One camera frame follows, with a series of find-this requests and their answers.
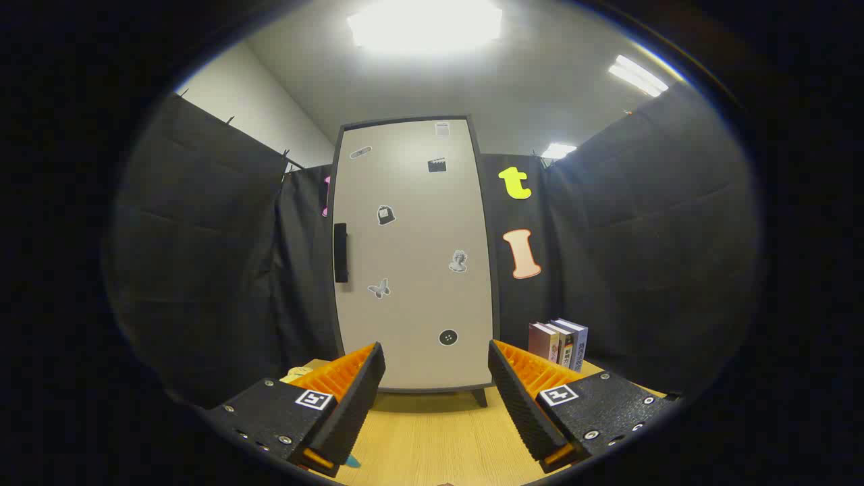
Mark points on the grey blue cover book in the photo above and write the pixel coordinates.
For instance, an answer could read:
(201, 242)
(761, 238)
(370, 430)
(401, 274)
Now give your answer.
(579, 344)

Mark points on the small ceiling light panel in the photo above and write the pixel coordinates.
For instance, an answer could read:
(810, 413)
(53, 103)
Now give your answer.
(559, 150)

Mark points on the yellow plush toy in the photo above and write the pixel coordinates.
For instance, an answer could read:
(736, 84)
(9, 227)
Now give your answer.
(297, 373)

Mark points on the maroon cover book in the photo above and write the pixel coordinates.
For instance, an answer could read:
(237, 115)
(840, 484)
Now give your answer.
(541, 341)

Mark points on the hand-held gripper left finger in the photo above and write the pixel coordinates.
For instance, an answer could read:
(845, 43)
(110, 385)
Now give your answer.
(358, 398)

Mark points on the black backdrop cloth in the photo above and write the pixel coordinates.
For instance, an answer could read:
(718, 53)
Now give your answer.
(202, 270)

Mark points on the dark grey cabinet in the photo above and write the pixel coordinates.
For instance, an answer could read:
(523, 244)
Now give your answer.
(495, 270)

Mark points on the large bright ceiling light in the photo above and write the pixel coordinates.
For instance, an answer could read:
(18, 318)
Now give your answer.
(425, 23)

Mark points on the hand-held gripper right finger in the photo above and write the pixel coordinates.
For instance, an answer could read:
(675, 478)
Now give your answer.
(516, 398)

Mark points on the long ceiling light panel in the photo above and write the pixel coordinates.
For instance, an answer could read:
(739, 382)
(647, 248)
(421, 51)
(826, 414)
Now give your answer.
(638, 74)

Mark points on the white striped spine book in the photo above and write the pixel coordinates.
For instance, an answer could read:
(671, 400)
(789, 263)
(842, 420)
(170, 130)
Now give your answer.
(564, 344)

